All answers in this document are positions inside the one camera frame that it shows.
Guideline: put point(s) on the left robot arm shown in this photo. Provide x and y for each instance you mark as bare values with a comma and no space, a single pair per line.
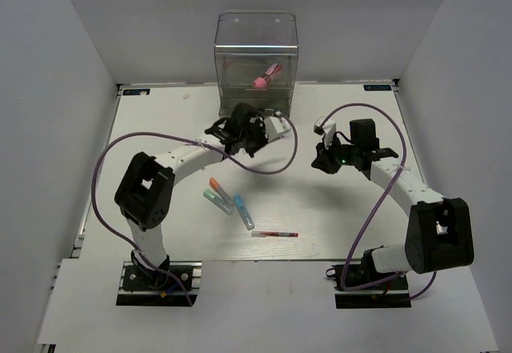
146,189

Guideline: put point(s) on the pink capped red stapler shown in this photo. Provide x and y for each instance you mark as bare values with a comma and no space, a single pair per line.
264,80

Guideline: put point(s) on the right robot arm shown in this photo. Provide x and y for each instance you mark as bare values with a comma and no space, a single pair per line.
438,234

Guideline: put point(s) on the green capped marker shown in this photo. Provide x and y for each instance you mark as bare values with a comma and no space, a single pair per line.
218,202

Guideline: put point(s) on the blue capped marker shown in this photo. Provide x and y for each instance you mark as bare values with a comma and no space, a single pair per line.
243,212

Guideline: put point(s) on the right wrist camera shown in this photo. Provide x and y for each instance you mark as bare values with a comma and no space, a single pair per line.
326,129

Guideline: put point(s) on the clear acrylic drawer organizer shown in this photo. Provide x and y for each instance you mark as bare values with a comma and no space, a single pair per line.
247,43

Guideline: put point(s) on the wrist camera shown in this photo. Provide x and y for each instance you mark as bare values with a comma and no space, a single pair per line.
276,127
326,129

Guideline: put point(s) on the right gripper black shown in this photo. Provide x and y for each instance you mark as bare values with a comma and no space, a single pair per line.
324,161

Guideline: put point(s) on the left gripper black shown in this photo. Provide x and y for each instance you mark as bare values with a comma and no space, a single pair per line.
259,126

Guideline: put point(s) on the orange capped marker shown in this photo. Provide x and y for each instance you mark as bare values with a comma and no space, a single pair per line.
221,191

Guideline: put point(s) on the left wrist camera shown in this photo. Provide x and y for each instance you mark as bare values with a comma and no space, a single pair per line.
276,127

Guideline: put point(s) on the red pen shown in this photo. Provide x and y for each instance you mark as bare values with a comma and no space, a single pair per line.
263,234

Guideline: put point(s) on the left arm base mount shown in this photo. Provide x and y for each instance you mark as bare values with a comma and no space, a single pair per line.
138,288

